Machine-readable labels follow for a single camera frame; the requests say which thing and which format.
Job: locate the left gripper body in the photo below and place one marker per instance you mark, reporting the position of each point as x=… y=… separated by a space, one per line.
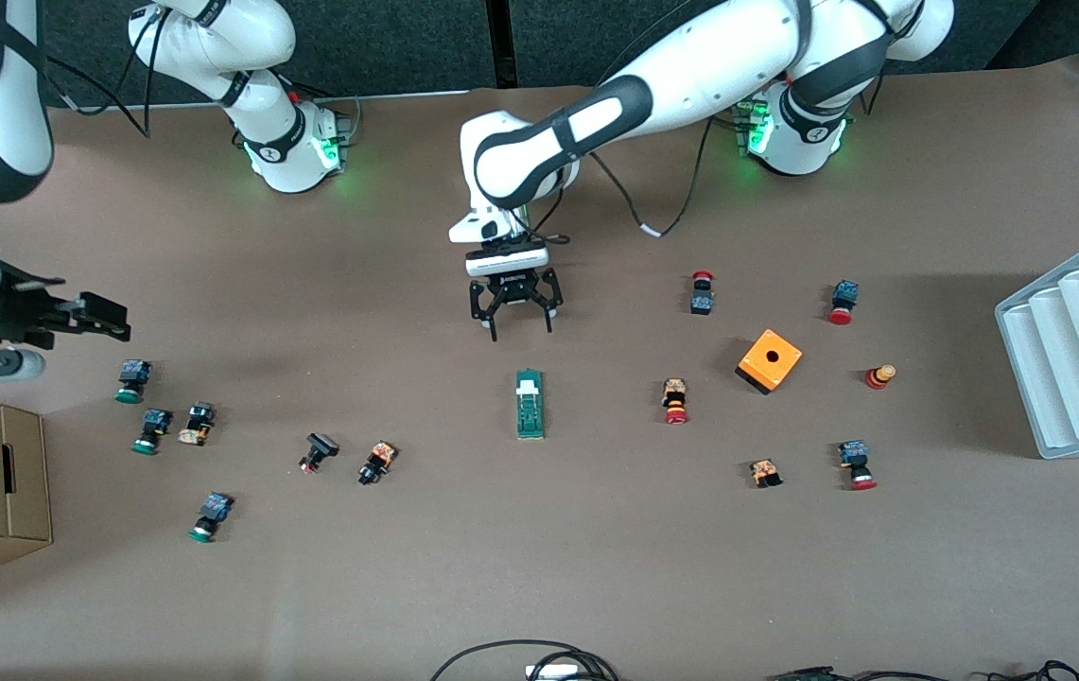
x=513 y=285

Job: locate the green terminal block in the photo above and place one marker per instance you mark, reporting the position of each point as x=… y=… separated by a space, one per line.
x=530 y=407

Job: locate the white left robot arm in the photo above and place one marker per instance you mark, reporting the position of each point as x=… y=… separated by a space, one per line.
x=690 y=66

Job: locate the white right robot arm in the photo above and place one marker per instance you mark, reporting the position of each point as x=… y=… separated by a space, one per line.
x=255 y=104

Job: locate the green mushroom push button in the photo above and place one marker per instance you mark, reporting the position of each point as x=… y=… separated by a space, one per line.
x=151 y=430
x=211 y=516
x=131 y=380

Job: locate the red emergency button black block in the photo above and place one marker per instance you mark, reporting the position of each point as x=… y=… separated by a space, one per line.
x=702 y=301

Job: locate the red emergency button orange block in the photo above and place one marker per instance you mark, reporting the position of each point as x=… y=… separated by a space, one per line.
x=674 y=400

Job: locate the black square button red terminals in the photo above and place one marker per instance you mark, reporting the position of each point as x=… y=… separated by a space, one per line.
x=318 y=452

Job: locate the small orange contact block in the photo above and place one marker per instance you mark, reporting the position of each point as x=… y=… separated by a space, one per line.
x=765 y=472

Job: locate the red mushroom button blue block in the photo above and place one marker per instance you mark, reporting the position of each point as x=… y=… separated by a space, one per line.
x=843 y=303
x=856 y=464

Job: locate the red yellow button head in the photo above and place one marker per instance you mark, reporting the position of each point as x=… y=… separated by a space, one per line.
x=879 y=376

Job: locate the white ribbed tray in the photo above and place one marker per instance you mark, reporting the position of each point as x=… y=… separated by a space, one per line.
x=1078 y=359

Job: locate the beige black switch part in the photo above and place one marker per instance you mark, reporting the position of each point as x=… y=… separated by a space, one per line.
x=196 y=424

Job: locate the black vertical post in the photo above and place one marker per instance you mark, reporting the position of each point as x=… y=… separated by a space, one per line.
x=499 y=43

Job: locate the black selector switch orange block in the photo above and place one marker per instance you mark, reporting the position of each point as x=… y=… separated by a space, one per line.
x=376 y=462

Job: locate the orange push button enclosure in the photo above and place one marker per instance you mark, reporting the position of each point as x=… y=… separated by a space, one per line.
x=770 y=360

